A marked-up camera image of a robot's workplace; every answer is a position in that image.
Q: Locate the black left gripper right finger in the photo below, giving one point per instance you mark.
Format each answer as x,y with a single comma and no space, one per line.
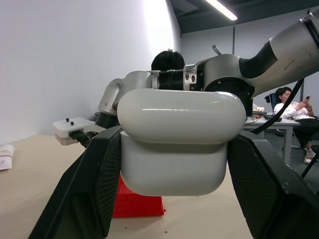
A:
276,194

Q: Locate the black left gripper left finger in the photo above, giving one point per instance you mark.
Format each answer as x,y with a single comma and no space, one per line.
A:
82,189

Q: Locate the white earbud case front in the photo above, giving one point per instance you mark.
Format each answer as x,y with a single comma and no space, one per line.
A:
174,144

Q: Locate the red plastic tray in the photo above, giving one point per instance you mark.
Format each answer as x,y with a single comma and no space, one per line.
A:
139,204

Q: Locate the grey office desk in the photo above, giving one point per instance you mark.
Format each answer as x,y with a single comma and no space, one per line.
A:
276,127

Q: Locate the seated person in white shirt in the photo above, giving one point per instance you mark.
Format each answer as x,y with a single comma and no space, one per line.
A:
299,119

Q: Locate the white printed paper bag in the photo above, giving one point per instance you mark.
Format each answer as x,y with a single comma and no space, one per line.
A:
6,158

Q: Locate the person with black hair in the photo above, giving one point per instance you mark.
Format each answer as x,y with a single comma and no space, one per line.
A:
167,59

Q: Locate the ceiling strip light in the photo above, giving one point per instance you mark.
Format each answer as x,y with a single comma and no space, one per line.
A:
221,9

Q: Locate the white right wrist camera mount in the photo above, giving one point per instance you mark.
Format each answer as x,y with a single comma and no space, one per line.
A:
72,128

